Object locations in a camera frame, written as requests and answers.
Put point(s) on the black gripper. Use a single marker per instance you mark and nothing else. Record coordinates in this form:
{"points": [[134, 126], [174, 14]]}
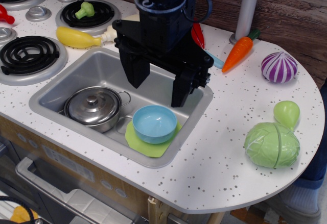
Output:
{"points": [[162, 37]]}

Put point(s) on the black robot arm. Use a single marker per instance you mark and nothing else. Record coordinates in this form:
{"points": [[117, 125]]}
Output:
{"points": [[163, 37]]}

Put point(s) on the steel pot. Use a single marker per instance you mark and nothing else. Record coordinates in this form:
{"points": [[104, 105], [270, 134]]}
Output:
{"points": [[108, 125]]}

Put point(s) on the steel pot lid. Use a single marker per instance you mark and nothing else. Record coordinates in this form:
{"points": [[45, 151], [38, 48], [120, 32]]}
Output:
{"points": [[93, 105]]}

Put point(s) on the blue plastic bowl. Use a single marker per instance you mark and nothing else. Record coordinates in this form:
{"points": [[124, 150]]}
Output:
{"points": [[154, 124]]}

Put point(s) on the light blue toy utensil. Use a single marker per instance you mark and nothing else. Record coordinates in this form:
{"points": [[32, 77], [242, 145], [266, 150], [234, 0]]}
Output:
{"points": [[217, 62]]}

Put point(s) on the cream toy piece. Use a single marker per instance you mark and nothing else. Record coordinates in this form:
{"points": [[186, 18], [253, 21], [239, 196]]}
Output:
{"points": [[109, 35]]}

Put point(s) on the green plastic plate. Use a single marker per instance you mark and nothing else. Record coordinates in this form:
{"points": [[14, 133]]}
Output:
{"points": [[147, 149]]}

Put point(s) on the grey toy sink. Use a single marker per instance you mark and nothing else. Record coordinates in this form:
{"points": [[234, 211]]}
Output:
{"points": [[102, 67]]}

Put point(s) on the orange toy carrot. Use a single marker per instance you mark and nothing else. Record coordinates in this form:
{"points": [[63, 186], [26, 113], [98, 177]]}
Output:
{"points": [[240, 50]]}

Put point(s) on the back right black burner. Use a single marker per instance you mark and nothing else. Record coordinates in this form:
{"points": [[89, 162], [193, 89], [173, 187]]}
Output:
{"points": [[105, 14]]}

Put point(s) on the yellow toy squash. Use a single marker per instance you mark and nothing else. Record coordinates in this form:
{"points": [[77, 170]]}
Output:
{"points": [[76, 39]]}

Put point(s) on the green toy broccoli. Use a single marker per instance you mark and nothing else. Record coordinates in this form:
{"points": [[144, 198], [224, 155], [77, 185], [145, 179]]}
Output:
{"points": [[86, 10]]}

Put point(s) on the purple toy onion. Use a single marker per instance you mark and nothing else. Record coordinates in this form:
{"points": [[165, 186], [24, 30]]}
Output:
{"points": [[279, 67]]}

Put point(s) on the green toy cabbage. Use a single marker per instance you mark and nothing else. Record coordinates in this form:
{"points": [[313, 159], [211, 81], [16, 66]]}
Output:
{"points": [[271, 145]]}

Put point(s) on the grey faucet pole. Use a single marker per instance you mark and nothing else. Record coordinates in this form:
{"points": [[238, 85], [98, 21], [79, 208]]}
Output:
{"points": [[245, 18]]}

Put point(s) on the front left black burner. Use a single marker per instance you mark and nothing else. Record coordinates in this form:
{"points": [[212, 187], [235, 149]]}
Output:
{"points": [[31, 59]]}

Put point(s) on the light green toy pear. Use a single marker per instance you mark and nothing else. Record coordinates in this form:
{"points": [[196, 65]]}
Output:
{"points": [[287, 113]]}

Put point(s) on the grey stove knob middle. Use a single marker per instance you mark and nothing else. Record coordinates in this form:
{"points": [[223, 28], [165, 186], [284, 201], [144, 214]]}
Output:
{"points": [[37, 14]]}

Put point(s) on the grey stove knob left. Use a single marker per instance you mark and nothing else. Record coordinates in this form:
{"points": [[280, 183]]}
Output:
{"points": [[7, 35]]}

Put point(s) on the red toy piece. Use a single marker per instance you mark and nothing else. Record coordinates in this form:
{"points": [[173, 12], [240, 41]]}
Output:
{"points": [[5, 16]]}

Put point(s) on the oven door handle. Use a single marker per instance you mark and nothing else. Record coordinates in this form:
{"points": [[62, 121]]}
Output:
{"points": [[76, 201]]}

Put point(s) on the yellow object with black cable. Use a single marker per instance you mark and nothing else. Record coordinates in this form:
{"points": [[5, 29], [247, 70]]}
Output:
{"points": [[22, 213]]}

